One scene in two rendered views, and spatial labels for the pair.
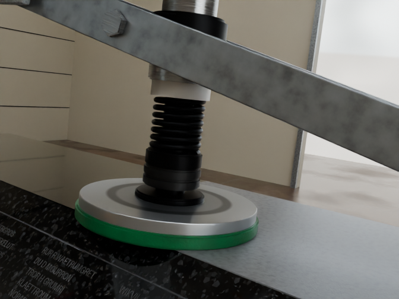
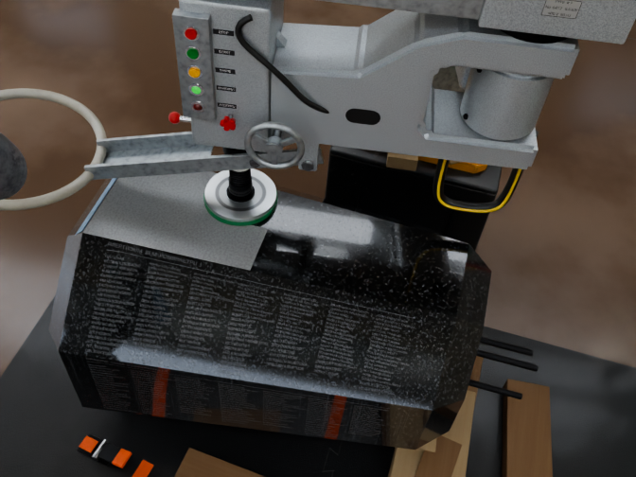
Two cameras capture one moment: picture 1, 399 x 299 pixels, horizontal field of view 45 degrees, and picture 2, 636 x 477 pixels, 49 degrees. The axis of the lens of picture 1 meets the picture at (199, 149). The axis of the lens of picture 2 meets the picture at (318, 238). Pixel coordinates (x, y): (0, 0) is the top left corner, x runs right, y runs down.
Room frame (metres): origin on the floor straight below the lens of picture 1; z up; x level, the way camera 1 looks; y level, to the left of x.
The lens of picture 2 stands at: (1.95, -0.33, 2.41)
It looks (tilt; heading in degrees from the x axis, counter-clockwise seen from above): 50 degrees down; 156
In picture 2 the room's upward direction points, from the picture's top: 6 degrees clockwise
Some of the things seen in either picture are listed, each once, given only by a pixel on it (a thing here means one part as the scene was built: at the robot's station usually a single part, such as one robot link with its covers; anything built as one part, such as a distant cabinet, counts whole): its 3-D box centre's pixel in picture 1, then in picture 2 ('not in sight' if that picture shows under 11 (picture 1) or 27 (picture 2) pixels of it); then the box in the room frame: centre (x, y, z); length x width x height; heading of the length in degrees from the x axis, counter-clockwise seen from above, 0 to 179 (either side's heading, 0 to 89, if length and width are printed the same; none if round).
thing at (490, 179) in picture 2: not in sight; (411, 185); (0.25, 0.84, 0.37); 0.66 x 0.66 x 0.74; 54
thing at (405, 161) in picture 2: not in sight; (403, 144); (0.42, 0.65, 0.81); 0.20 x 0.10 x 0.05; 152
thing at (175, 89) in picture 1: (181, 82); not in sight; (0.57, 0.03, 1.04); 0.07 x 0.07 x 0.04
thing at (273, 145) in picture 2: not in sight; (276, 136); (0.73, 0.08, 1.25); 0.15 x 0.10 x 0.15; 63
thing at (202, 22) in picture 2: not in sight; (196, 67); (0.64, -0.08, 1.42); 0.08 x 0.03 x 0.28; 63
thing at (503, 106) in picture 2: not in sight; (506, 85); (0.86, 0.62, 1.39); 0.19 x 0.19 x 0.20
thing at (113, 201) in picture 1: (168, 202); (240, 193); (0.57, 0.03, 0.89); 0.21 x 0.21 x 0.01
